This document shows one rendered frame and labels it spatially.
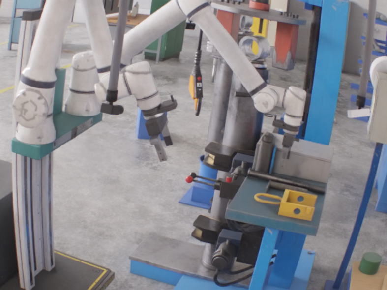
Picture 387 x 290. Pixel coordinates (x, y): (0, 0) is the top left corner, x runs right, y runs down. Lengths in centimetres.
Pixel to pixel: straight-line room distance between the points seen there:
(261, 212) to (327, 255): 208
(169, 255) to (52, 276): 103
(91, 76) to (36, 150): 55
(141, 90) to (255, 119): 128
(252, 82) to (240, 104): 80
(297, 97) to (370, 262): 86
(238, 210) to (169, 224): 215
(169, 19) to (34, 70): 84
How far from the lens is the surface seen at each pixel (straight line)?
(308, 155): 272
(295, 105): 249
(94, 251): 391
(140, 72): 199
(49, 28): 195
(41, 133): 223
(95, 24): 210
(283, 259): 345
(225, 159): 312
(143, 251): 369
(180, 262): 362
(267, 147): 265
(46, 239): 293
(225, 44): 237
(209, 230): 328
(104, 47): 211
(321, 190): 261
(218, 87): 457
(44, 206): 283
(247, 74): 236
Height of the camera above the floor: 203
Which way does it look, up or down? 18 degrees down
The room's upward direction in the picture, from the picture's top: 8 degrees clockwise
